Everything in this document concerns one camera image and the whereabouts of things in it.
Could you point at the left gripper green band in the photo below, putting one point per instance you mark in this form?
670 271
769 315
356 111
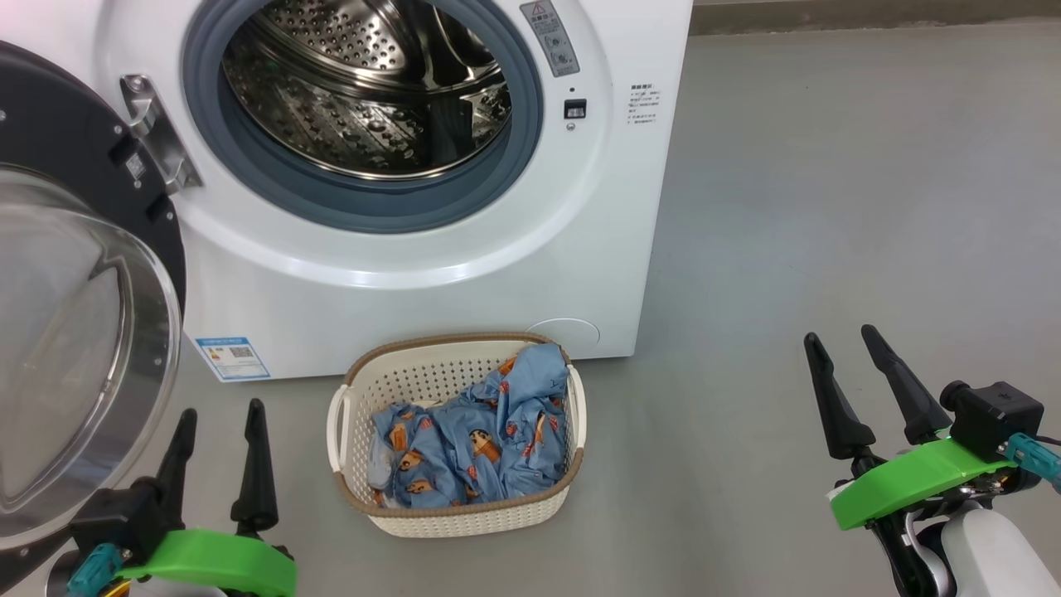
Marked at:
215 564

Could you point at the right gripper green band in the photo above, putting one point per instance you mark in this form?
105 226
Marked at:
903 481

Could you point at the blue garment with orange print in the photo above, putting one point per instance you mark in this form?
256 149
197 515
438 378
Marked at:
506 414

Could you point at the black round glass washer door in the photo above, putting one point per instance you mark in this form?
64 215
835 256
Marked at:
50 124

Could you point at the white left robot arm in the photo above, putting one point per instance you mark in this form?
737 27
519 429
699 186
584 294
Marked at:
166 589

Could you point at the cream perforated laundry basket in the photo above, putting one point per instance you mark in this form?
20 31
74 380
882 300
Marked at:
464 518

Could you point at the white front-load washing machine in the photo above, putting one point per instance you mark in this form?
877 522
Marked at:
414 282

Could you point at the grey rubber door gasket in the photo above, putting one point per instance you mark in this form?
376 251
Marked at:
365 206

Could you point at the metal washer door hinge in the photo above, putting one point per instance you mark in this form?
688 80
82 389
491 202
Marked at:
162 137

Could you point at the blue energy label sticker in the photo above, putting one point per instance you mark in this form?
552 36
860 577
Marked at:
234 358

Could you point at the round drain filter cover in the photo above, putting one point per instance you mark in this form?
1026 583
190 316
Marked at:
580 336

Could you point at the stainless steel washer drum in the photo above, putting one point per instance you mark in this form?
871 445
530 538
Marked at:
356 99

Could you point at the grey warning label sticker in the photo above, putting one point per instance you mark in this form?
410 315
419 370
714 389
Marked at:
551 37

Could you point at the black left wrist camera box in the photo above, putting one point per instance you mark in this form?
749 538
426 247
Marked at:
124 514

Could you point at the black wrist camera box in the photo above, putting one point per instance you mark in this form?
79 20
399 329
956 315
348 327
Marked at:
999 414
124 514

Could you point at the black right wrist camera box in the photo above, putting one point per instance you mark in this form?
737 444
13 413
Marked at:
999 414

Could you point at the teal left camera plug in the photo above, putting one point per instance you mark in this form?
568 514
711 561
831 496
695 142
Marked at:
93 568

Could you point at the teal camera plug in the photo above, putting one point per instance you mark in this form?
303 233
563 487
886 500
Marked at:
1036 456
93 568

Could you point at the teal right camera plug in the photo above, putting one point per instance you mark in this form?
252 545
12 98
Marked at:
1036 456

